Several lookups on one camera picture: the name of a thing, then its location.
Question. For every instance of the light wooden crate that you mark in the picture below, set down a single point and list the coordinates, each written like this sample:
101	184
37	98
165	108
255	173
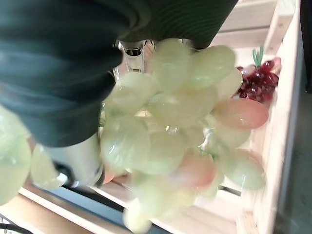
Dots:
273	146

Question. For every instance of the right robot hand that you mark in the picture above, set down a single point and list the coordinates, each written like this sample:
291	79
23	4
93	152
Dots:
56	61

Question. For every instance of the green grape bunch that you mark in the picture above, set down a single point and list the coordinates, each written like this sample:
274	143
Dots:
161	114

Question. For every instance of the red grape bunch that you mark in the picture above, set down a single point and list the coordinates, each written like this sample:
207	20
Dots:
259	81

